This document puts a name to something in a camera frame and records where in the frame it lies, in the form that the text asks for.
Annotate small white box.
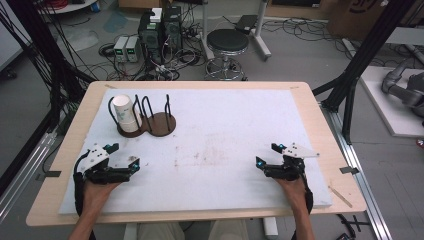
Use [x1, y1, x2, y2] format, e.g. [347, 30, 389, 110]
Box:
[149, 7, 163, 24]

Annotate person's left hand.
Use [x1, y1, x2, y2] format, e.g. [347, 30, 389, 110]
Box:
[81, 179, 123, 218]

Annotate thin wooden stick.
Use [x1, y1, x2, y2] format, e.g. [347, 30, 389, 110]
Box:
[328, 185, 354, 209]

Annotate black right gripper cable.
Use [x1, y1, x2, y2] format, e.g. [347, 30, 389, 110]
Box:
[290, 175, 315, 240]

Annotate white round table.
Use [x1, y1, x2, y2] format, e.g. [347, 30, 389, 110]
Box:
[38, 0, 98, 15]

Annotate loose black floor cables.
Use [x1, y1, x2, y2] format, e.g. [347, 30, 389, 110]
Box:
[261, 17, 355, 62]

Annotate black round stool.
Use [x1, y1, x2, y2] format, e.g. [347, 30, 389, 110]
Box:
[203, 28, 250, 82]

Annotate aluminium floor rail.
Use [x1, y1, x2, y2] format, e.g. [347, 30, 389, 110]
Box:
[0, 131, 58, 224]
[320, 102, 394, 240]

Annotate white platform board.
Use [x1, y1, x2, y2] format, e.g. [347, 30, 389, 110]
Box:
[359, 65, 424, 139]

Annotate white wall panel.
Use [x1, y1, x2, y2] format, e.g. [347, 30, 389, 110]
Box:
[0, 0, 32, 73]

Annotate white table leg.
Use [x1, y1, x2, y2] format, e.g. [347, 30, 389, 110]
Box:
[123, 222, 138, 240]

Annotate white paper cup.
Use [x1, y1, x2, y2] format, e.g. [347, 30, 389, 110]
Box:
[111, 94, 143, 133]

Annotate black computer tower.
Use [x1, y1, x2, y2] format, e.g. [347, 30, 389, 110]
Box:
[137, 11, 165, 65]
[162, 5, 184, 55]

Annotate grey power supply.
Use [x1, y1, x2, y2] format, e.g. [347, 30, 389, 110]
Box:
[113, 35, 129, 63]
[125, 35, 143, 63]

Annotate black flat device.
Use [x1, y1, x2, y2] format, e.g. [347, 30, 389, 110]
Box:
[234, 14, 259, 35]

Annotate person's right hand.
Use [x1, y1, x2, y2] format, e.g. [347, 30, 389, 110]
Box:
[273, 176, 309, 215]

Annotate brown cup holder rack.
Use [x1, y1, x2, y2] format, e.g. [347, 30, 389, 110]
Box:
[107, 93, 177, 139]

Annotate white foam mat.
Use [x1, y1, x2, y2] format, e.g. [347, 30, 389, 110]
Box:
[58, 88, 334, 215]

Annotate person's leg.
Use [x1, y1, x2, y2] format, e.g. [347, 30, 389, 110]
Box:
[136, 221, 186, 240]
[208, 219, 252, 240]

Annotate black metal frame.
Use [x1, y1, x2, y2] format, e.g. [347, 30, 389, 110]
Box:
[0, 0, 98, 198]
[312, 0, 418, 145]

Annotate tangle of floor cables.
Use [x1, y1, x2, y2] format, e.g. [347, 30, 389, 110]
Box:
[79, 4, 209, 82]

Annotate person's left leg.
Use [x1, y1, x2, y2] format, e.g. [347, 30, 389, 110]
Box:
[136, 221, 186, 240]

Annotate black floor brackets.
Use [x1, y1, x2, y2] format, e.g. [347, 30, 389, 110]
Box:
[334, 213, 372, 240]

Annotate white metal stand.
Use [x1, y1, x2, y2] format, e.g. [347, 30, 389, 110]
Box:
[199, 0, 273, 62]

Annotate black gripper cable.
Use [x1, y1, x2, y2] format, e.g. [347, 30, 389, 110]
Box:
[73, 149, 93, 218]
[290, 175, 315, 240]

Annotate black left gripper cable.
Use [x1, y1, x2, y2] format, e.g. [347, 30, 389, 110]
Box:
[73, 149, 93, 218]

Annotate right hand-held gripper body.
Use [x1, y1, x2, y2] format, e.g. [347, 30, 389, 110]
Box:
[263, 142, 320, 182]

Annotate brown cardboard box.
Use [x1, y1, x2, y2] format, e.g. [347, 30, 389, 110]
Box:
[326, 0, 424, 43]

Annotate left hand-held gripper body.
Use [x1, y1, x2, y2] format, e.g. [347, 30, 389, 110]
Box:
[80, 143, 133, 185]

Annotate grey table panel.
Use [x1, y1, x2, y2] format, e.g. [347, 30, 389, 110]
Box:
[384, 26, 424, 46]

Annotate person's right leg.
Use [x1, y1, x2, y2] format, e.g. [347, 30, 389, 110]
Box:
[208, 219, 252, 240]

